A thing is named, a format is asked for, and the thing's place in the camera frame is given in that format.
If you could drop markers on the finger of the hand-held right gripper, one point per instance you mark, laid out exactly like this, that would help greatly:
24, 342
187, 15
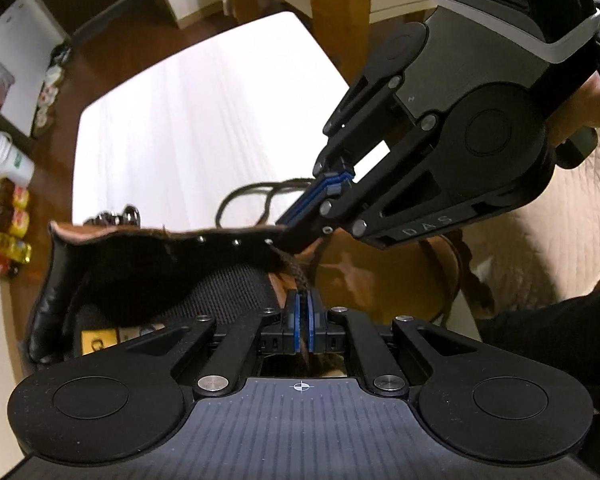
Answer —
305, 232
337, 180

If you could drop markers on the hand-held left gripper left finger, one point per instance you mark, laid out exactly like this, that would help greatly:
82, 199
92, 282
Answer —
296, 322

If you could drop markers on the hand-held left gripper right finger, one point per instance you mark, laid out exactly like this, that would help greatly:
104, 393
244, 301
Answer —
312, 322

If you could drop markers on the dark brown shoelace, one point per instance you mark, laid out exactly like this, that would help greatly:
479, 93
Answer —
294, 272

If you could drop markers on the brown leather boot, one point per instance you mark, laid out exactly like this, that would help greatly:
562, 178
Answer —
370, 275

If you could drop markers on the row of shoes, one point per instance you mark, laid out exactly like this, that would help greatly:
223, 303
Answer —
50, 90

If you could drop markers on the person's right hand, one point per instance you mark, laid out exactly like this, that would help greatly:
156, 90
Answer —
585, 107

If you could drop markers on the white dining table wooden legs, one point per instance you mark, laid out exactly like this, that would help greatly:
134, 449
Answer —
340, 35

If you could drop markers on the beige quilted sofa cover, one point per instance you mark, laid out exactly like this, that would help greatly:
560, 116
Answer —
555, 240

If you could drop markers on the person's black clothing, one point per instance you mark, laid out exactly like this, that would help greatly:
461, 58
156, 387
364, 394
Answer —
555, 330

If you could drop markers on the group of cooking oil bottles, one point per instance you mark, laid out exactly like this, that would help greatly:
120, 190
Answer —
7, 230

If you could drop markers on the white plastic bucket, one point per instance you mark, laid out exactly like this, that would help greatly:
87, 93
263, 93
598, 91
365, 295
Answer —
5, 160

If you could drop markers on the white cabinet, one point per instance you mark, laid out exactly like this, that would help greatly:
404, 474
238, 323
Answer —
27, 60

